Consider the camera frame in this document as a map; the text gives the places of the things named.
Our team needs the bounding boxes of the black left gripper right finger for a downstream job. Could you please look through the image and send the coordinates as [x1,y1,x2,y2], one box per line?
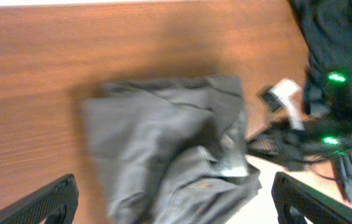
[271,172,352,224]

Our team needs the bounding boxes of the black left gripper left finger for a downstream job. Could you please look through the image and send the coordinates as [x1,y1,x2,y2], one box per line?
[0,174,79,224]

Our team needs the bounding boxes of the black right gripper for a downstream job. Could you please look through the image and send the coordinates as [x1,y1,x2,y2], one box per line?
[247,118,348,171]

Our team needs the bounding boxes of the grey shorts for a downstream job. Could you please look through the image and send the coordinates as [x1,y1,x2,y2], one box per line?
[81,75,261,223]

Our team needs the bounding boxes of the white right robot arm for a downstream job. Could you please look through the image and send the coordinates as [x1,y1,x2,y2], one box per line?
[248,63,352,202]

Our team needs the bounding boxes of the black t-shirt with white print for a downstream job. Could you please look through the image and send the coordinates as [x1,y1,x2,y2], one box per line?
[289,0,352,103]

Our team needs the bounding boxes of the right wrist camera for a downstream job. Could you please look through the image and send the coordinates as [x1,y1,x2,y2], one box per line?
[258,78,305,131]

